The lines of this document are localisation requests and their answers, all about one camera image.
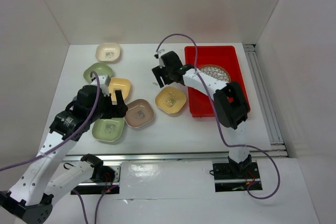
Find brown square panda plate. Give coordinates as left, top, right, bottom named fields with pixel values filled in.
left=124, top=99, right=154, bottom=129

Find yellow square panda plate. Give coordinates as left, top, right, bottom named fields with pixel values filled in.
left=155, top=87, right=187, bottom=114
left=109, top=77, right=131, bottom=102

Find round floral brown-rimmed plate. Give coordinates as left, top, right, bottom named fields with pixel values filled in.
left=198, top=65, right=231, bottom=82

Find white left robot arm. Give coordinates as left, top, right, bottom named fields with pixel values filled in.
left=1, top=85, right=128, bottom=223

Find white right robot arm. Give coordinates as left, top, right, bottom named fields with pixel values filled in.
left=152, top=51, right=250, bottom=130

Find red plastic bin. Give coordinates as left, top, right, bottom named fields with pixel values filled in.
left=184, top=46, right=248, bottom=118

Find lower green square panda plate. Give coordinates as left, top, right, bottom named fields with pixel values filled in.
left=91, top=118, right=124, bottom=144

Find green square panda plate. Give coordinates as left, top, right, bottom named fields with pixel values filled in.
left=83, top=62, right=113, bottom=83
left=91, top=118, right=124, bottom=144

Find upper green square panda plate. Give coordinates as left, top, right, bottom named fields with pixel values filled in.
left=83, top=62, right=113, bottom=83

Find cream square panda plate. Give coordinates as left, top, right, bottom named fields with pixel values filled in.
left=96, top=42, right=121, bottom=63

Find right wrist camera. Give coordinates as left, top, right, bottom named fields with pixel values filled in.
left=154, top=49, right=165, bottom=68

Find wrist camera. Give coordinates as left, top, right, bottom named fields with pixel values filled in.
left=90, top=74, right=111, bottom=97
left=154, top=49, right=165, bottom=68

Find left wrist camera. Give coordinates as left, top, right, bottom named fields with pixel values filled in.
left=90, top=74, right=111, bottom=97

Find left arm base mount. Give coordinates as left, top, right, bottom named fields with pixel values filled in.
left=75, top=163, right=121, bottom=195

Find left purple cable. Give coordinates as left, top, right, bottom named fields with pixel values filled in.
left=0, top=71, right=119, bottom=224

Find purple cable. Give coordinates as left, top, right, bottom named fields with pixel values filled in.
left=0, top=71, right=119, bottom=224
left=156, top=34, right=281, bottom=199

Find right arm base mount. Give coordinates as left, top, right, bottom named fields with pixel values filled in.
left=209, top=162, right=263, bottom=193

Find aluminium front rail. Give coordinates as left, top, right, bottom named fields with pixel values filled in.
left=62, top=150, right=263, bottom=163

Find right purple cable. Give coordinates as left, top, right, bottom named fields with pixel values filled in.
left=156, top=34, right=281, bottom=199

